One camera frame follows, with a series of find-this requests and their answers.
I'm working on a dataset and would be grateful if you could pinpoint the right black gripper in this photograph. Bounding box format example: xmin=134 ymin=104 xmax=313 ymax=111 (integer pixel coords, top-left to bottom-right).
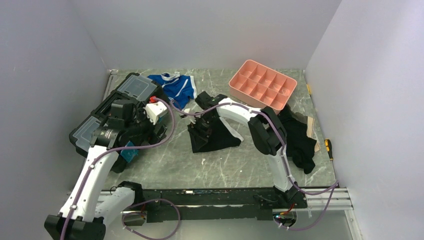
xmin=187 ymin=113 xmax=218 ymax=150

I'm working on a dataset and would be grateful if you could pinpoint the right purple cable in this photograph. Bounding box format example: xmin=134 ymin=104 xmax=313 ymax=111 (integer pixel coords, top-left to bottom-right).
xmin=170 ymin=99 xmax=340 ymax=232

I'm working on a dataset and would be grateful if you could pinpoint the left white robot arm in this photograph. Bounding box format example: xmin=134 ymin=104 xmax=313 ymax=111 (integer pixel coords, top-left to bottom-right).
xmin=44 ymin=97 xmax=170 ymax=240

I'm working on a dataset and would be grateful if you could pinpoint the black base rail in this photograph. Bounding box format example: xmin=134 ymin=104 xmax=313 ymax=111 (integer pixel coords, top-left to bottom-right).
xmin=124 ymin=187 xmax=295 ymax=223

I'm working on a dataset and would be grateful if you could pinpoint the yellow black screwdriver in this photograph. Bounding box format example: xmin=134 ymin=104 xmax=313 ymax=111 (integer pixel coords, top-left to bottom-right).
xmin=324 ymin=138 xmax=334 ymax=161

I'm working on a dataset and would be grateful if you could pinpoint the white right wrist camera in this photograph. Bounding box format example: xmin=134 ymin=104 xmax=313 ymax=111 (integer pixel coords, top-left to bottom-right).
xmin=187 ymin=115 xmax=196 ymax=124

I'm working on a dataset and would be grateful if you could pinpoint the blue white underwear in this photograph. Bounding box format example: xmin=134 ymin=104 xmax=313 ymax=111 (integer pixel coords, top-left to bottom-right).
xmin=147 ymin=71 xmax=198 ymax=109

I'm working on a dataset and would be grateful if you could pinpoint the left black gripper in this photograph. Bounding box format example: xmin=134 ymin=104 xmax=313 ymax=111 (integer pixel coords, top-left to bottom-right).
xmin=125 ymin=101 xmax=167 ymax=147

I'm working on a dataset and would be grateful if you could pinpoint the black white underwear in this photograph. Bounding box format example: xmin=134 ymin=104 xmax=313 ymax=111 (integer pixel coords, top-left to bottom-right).
xmin=187 ymin=117 xmax=244 ymax=153

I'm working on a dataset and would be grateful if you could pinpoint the pink divided organizer tray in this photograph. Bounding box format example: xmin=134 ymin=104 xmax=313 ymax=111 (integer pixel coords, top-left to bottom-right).
xmin=228 ymin=59 xmax=298 ymax=114

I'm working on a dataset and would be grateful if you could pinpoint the black plastic toolbox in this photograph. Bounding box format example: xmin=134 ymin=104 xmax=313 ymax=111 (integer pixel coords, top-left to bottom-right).
xmin=69 ymin=72 xmax=169 ymax=157

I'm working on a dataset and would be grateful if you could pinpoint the aluminium frame rail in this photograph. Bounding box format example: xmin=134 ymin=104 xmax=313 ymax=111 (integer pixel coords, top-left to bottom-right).
xmin=305 ymin=187 xmax=354 ymax=211

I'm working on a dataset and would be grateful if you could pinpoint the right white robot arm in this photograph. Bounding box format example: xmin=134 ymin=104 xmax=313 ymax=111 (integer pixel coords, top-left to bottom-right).
xmin=187 ymin=91 xmax=298 ymax=208

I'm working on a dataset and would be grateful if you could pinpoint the brown cardboard piece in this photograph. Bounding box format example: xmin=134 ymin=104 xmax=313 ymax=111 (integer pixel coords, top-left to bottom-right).
xmin=306 ymin=116 xmax=321 ymax=153

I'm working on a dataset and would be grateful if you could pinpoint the black cloth at right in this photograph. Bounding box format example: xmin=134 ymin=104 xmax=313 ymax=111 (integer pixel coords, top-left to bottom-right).
xmin=277 ymin=104 xmax=317 ymax=174

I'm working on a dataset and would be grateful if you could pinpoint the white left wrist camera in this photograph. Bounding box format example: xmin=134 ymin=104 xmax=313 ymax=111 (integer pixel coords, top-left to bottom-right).
xmin=144 ymin=96 xmax=168 ymax=125

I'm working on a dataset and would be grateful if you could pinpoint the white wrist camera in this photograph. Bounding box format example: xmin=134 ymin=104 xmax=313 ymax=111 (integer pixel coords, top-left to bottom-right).
xmin=144 ymin=96 xmax=168 ymax=125
xmin=187 ymin=115 xmax=196 ymax=124

